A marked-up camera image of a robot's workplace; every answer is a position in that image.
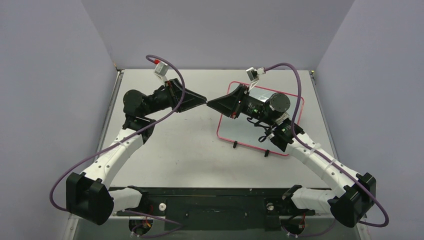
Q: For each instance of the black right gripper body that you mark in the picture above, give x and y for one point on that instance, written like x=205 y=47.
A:
x=239 y=100

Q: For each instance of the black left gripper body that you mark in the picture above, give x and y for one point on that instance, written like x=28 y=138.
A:
x=168 y=98

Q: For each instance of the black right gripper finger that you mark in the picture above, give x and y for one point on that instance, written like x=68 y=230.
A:
x=225 y=108
x=233 y=95

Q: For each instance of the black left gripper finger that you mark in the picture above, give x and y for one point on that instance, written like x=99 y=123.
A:
x=189 y=105
x=191 y=97

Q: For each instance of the pink framed whiteboard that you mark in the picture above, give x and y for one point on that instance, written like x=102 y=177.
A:
x=244 y=132

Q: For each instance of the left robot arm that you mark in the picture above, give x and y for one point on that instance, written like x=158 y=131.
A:
x=88 y=193

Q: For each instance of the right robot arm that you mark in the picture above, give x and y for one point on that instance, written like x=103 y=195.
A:
x=350 y=195

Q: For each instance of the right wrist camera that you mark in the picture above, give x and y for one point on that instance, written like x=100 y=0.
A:
x=254 y=76

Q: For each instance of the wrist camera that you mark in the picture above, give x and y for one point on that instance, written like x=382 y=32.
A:
x=254 y=76
x=160 y=71

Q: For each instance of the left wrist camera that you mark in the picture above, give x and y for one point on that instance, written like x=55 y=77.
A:
x=160 y=71

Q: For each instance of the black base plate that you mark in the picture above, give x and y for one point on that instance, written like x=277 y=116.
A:
x=221 y=209

